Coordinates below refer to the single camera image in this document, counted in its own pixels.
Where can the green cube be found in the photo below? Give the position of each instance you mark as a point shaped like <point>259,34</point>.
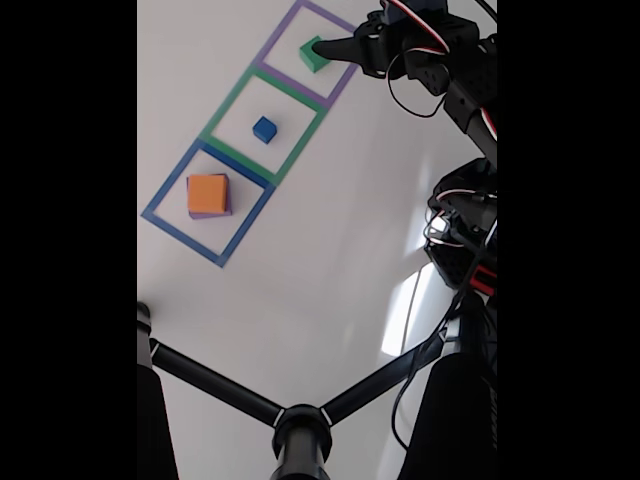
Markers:
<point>310,57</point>

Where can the green tape square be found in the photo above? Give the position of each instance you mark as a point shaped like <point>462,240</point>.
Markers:
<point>233,100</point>

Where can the black tripod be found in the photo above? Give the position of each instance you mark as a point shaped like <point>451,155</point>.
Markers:
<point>300,430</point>

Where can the orange cube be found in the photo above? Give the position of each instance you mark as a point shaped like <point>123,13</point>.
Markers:
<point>207,192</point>

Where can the large purple cube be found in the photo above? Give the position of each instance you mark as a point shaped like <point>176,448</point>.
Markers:
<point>210,216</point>

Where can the purple tape square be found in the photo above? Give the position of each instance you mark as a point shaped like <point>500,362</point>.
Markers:
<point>342,82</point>

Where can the small blue cube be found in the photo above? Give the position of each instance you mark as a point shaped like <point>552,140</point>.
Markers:
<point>264,129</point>

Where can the blue tape square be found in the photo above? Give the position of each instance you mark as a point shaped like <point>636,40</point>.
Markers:
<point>185,238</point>

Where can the red clamp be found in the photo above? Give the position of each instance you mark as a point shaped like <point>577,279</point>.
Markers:
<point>484,280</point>

